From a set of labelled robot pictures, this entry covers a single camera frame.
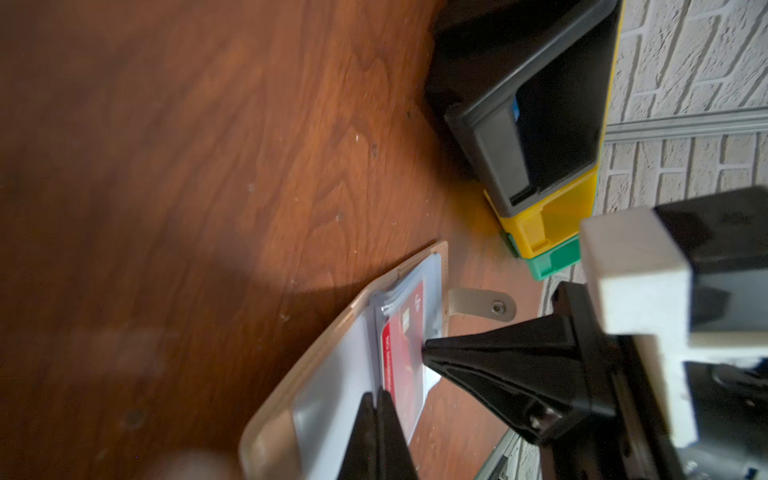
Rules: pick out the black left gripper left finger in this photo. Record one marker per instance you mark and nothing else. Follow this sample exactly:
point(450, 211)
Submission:
point(360, 461)

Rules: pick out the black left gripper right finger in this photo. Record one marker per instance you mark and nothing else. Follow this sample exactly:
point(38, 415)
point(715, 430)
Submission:
point(394, 461)

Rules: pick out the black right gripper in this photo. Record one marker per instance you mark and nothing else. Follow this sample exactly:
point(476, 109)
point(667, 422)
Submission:
point(558, 379)

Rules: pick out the red credit card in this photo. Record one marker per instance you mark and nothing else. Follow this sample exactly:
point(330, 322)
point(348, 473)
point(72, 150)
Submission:
point(401, 340)

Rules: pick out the green plastic bin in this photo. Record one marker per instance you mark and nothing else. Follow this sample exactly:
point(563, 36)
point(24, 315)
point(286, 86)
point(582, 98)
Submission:
point(550, 262)

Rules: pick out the yellow plastic bin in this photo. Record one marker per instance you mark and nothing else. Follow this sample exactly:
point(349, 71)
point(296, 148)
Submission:
point(552, 210)

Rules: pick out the black plastic bin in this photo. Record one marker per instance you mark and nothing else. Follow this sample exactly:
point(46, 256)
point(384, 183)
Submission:
point(484, 52)

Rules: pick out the aluminium corner profile right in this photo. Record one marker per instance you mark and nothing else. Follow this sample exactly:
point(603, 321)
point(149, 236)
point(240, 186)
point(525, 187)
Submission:
point(716, 123)

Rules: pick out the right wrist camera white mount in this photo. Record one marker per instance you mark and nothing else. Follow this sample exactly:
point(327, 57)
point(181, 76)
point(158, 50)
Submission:
point(688, 281)

